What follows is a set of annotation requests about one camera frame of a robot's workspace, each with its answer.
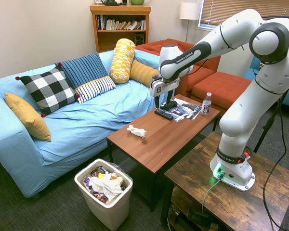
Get light blue sofa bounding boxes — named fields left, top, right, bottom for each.
left=0, top=49, right=177, bottom=198

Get orange ottoman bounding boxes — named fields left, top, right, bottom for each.
left=191, top=71, right=252, bottom=117

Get wooden coffee table black frame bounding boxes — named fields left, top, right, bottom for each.
left=106, top=94, right=221, bottom=212

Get dark glossy magazine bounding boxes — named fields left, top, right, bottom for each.
left=170, top=97, right=196, bottom=122

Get row of paperback books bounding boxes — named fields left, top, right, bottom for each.
left=97, top=14, right=146, bottom=31

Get clear plastic drink bottle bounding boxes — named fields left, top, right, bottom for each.
left=201, top=92, right=213, bottom=117

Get black TV remote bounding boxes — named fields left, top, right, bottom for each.
left=154, top=108, right=174, bottom=121

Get white shade floor lamp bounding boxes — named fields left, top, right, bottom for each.
left=179, top=2, right=202, bottom=43

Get grey base cable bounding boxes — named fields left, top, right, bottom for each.
left=201, top=179, right=223, bottom=214

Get yellow white patterned bolster pillow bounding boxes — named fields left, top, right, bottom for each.
left=109, top=38, right=136, bottom=84

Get wooden bookshelf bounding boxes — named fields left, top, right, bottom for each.
left=89, top=4, right=152, bottom=53

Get crumpled white plastic bag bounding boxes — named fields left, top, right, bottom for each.
left=90, top=172, right=125, bottom=201

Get black power box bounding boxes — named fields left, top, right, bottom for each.
left=186, top=208, right=211, bottom=223

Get plain mustard pillow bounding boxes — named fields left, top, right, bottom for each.
left=4, top=92, right=52, bottom=142

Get white tissue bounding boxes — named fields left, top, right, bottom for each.
left=126, top=125, right=147, bottom=139

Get white navy striped pillow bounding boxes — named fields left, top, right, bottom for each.
left=74, top=76, right=117, bottom=104

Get black white checkered pillow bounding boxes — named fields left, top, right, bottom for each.
left=15, top=62, right=81, bottom=118

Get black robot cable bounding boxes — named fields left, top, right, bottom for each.
left=262, top=15, right=289, bottom=229

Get blue striped pillow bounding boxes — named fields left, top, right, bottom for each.
left=54, top=52, right=109, bottom=90

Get white plastic trash bin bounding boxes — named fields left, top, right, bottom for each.
left=74, top=158, right=133, bottom=231

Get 425 Business magazine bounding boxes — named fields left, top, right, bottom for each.
left=183, top=102, right=203, bottom=120

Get small black speaker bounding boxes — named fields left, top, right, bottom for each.
left=134, top=33, right=145, bottom=46

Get yellow striped pillow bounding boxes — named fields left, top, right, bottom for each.
left=129, top=59, right=159, bottom=88

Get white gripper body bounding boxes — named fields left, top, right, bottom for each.
left=150, top=77, right=180, bottom=98

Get brown window blinds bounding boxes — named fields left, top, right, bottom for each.
left=198, top=0, right=289, bottom=31

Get black game controller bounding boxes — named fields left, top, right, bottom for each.
left=160, top=100, right=178, bottom=111

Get black tripod stand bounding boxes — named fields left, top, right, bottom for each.
left=253, top=91, right=289, bottom=154

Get rustic dark wood table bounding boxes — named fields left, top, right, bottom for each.
left=163, top=131, right=289, bottom=231

